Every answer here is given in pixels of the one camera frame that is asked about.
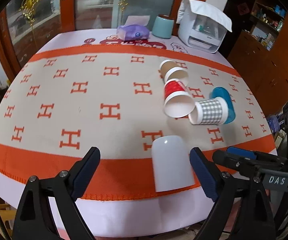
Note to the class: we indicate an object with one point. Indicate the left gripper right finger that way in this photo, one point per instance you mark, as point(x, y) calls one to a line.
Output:
point(254, 219)

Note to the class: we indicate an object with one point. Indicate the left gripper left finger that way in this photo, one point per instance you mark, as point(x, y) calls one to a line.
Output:
point(34, 219)

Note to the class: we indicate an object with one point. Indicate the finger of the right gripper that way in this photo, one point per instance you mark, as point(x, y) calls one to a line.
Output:
point(241, 151)
point(247, 165)

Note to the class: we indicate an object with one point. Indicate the white ceramic cup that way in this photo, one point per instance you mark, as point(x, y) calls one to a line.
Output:
point(171, 164)

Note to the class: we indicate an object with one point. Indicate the grey checked paper cup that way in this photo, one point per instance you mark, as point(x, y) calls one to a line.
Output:
point(209, 112)

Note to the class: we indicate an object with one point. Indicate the blue plastic cup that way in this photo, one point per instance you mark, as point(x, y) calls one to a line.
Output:
point(223, 93)

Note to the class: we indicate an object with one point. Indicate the red paper cup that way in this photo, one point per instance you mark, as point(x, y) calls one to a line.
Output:
point(178, 101)

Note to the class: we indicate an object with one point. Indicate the brown paper cup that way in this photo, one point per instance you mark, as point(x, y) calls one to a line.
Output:
point(170, 70)

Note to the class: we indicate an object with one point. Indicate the dark wooden cabinet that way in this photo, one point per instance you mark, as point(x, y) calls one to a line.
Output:
point(260, 55)

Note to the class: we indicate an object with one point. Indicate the white countertop appliance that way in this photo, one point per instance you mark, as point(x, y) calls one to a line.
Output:
point(201, 32)

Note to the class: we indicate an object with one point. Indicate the orange beige H-pattern cloth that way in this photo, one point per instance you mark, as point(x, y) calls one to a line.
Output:
point(65, 101)

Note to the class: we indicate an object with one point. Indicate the light blue canister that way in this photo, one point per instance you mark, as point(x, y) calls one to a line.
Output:
point(163, 26)

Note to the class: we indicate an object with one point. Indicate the purple tissue pack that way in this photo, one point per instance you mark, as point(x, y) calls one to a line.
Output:
point(135, 28)

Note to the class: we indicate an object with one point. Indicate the wooden glass sliding door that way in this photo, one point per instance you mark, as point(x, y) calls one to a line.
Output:
point(27, 25)

